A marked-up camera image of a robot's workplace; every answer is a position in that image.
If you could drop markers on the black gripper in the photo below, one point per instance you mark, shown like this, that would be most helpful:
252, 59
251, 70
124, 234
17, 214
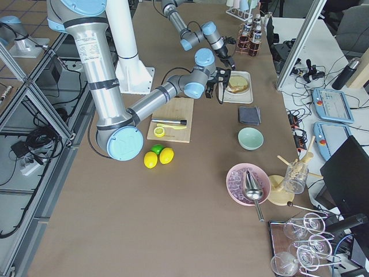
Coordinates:
211, 86
223, 53

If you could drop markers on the bread slice top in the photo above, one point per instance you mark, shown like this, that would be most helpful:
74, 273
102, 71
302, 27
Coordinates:
238, 81

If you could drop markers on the bread slice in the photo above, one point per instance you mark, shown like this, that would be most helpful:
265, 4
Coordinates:
237, 90
238, 81

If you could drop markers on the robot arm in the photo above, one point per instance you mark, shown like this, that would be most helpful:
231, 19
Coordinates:
189, 39
105, 41

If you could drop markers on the cream rabbit serving tray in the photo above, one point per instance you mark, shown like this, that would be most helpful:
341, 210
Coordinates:
244, 98

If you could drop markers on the wine glass rack tray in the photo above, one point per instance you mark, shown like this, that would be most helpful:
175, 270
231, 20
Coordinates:
310, 246

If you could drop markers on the tea bottle right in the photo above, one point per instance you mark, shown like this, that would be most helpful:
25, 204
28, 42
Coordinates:
244, 36

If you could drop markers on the tea bottle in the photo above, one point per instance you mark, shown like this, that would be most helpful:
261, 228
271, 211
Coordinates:
256, 21
244, 36
255, 42

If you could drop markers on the tea bottle front left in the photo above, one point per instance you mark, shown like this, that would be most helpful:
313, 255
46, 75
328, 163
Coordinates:
255, 42

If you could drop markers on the grey folded cloth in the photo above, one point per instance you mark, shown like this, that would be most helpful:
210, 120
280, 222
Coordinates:
249, 115

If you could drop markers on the bamboo cutting board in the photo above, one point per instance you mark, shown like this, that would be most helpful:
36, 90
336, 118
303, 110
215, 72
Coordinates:
176, 109

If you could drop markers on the tea bottle back left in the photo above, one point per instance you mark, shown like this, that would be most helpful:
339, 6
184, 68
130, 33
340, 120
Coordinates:
256, 21

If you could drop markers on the mint green bowl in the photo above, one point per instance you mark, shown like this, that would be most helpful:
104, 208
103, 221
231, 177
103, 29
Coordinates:
250, 138

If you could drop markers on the yellow plastic knife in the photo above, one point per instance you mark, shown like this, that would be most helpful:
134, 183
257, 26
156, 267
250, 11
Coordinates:
175, 127

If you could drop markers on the lemon half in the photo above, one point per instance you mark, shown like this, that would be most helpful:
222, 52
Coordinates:
159, 131

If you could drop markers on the whole lemon upper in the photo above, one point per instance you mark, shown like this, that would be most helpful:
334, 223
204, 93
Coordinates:
166, 155

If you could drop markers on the whole lemon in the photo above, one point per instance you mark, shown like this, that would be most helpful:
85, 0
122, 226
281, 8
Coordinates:
150, 159
166, 155

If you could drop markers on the green lime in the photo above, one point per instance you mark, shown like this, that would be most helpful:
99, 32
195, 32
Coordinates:
157, 148

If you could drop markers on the whole lemon lower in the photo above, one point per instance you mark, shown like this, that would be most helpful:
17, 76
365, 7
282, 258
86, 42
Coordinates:
150, 159

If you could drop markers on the pink bowl with ice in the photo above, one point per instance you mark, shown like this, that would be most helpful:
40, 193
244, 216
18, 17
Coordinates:
235, 178

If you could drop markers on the blue teach pendant upper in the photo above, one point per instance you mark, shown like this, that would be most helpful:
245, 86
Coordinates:
332, 105

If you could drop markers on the blue teach pendant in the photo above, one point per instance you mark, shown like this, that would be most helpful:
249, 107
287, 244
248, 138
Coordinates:
332, 105
329, 137

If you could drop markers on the metal ice scoop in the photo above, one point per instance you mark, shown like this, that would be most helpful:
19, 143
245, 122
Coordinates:
253, 192

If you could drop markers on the black thermos bottle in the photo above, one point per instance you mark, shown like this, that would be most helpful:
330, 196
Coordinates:
346, 74

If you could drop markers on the clear glass on stand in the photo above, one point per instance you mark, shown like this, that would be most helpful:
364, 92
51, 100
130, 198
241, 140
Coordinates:
295, 177

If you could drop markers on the blue teach pendant lower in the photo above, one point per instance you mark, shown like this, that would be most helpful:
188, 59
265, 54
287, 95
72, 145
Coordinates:
329, 137

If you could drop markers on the wooden cup stand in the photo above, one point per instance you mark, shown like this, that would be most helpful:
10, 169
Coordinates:
278, 195

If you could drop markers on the black monitor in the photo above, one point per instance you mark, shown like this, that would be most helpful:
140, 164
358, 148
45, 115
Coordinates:
346, 177

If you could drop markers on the copper wire bottle rack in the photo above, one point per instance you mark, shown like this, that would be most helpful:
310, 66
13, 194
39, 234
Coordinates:
243, 48

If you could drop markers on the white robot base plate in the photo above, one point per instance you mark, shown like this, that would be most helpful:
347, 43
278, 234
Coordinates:
134, 77

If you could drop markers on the aluminium frame post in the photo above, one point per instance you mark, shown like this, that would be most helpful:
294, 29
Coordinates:
302, 37

